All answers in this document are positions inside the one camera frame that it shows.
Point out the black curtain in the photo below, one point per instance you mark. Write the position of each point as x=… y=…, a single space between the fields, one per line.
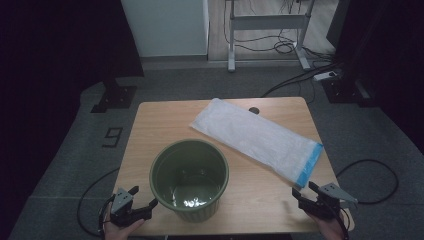
x=50 y=50
x=393 y=50

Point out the black stand base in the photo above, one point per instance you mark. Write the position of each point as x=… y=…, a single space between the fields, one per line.
x=346 y=91
x=115 y=96

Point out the white cabinet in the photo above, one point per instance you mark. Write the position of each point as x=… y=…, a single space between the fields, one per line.
x=166 y=26

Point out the person's left hand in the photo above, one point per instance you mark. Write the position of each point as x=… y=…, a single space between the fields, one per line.
x=116 y=233

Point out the white power strip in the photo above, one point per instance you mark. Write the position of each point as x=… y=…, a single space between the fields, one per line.
x=325 y=76

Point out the person's right hand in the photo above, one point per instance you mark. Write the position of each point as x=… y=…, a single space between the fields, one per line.
x=333 y=230

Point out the white metal desk frame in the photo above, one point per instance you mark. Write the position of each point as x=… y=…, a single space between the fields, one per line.
x=266 y=21

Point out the green plastic trash bin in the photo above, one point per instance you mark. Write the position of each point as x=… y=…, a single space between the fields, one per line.
x=186 y=173

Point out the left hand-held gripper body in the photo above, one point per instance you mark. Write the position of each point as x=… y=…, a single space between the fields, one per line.
x=121 y=201

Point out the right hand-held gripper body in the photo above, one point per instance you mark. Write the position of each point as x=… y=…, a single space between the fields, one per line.
x=330 y=206

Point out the dark round table grommet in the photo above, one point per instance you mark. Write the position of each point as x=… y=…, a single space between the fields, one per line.
x=253 y=110

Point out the white plastic bag blue band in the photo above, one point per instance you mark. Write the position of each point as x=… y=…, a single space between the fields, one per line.
x=253 y=136

